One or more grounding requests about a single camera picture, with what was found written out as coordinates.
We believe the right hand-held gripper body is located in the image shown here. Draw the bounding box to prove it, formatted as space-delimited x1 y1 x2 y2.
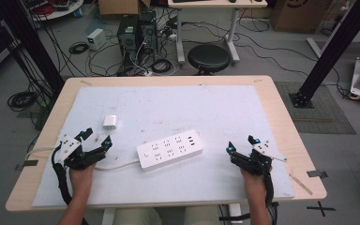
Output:
230 140 289 176

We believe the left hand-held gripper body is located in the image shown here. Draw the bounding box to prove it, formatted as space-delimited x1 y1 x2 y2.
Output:
52 134 107 172

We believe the person's right hand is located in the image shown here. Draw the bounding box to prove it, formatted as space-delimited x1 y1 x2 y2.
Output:
239 167 268 195

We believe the person's left hand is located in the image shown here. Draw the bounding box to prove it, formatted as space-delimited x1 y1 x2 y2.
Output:
68 162 98 192

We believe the white charger plug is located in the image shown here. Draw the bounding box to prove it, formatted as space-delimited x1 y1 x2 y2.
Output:
102 114 118 130

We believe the grey tape piece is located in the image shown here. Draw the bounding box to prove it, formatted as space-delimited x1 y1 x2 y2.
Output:
14 159 39 172
306 170 328 179

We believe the wooden table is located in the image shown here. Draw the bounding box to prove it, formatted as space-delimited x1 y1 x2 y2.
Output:
5 74 328 225

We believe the thin wooden stick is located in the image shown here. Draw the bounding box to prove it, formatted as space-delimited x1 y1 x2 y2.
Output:
289 173 313 196

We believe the pale blue table mat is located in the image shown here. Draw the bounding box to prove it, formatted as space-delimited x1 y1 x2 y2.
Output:
31 84 295 208

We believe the white power strip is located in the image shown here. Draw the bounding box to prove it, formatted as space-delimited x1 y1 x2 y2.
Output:
136 128 204 173

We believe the grey floor mat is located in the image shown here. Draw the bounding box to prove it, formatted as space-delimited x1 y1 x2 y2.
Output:
275 82 357 135

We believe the black round stool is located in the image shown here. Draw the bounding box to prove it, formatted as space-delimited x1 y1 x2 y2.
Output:
187 43 232 76

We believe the white power supply box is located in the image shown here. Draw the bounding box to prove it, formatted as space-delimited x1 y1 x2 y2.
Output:
86 28 107 52

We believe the black metal stand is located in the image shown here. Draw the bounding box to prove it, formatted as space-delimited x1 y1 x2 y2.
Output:
289 0 360 109
0 0 66 95

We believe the dark computer tower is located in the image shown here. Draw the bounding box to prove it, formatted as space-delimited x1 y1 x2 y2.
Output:
117 14 140 53
138 11 158 54

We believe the round white table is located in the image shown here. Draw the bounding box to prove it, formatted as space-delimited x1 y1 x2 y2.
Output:
22 0 84 23

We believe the small cardboard box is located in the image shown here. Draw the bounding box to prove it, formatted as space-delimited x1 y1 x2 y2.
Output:
97 0 151 17

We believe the large cardboard box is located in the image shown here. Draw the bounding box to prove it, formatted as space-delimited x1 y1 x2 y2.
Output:
270 0 334 34

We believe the white desk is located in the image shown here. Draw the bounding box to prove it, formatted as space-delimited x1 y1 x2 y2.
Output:
167 0 268 65

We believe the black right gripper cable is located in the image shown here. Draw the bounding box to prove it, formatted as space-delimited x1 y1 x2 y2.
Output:
262 165 279 225

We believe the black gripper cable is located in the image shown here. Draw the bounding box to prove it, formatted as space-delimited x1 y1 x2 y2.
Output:
51 144 90 225
262 165 279 225

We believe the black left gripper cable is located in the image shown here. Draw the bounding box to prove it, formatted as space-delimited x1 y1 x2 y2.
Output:
51 144 90 225

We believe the coiled black cable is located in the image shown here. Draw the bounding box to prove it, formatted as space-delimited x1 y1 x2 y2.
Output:
7 91 38 113
150 58 173 75
68 41 90 55

